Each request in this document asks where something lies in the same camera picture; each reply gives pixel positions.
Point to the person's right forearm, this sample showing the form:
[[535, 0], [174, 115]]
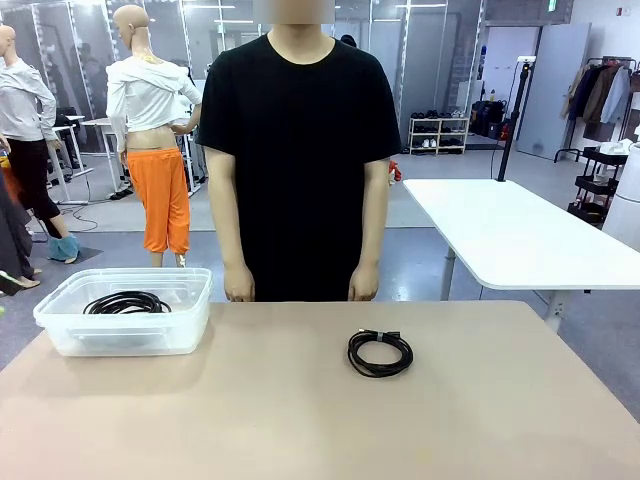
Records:
[[232, 235]]

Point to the person's left forearm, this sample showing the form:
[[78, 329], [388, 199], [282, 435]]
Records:
[[372, 235]]

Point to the person's right hand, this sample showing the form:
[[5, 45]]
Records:
[[240, 282]]

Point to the person's left hand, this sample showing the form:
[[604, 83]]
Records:
[[363, 284]]

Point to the mannequin in dark grey skirt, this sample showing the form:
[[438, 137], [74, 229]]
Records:
[[12, 235]]

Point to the teal shoe cover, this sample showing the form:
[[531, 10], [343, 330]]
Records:
[[62, 248]]

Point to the black leggings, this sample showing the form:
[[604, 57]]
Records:
[[30, 175]]

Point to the clear plastic storage box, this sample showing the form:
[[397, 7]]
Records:
[[150, 340]]

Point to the orange cropped trousers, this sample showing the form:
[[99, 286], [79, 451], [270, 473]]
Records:
[[160, 200]]

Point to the grey long-sleeve top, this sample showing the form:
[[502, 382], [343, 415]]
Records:
[[20, 95]]

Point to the white hooded top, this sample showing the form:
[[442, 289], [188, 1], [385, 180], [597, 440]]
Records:
[[150, 95]]

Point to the beige mannequin with grey top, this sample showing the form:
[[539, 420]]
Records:
[[5, 40]]

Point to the beige mannequin with orange trousers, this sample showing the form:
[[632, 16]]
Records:
[[131, 22]]

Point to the person in black t-shirt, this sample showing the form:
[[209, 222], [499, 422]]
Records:
[[300, 150]]

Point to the red and white object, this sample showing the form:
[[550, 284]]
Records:
[[395, 172]]

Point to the wooden shoe rack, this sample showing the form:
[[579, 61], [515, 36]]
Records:
[[440, 135]]

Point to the large white desk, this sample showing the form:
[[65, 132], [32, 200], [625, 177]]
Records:
[[500, 225]]

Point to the black backpack pile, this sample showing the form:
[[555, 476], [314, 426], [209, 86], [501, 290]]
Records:
[[487, 117]]

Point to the grey partition panel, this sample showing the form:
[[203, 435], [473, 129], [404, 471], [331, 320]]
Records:
[[555, 85]]

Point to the black utility cart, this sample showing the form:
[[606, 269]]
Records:
[[597, 185]]

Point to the clothes rack with coats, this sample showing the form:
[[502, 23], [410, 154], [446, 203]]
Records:
[[595, 95]]

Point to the black camera pole stand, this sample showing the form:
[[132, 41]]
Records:
[[514, 125]]

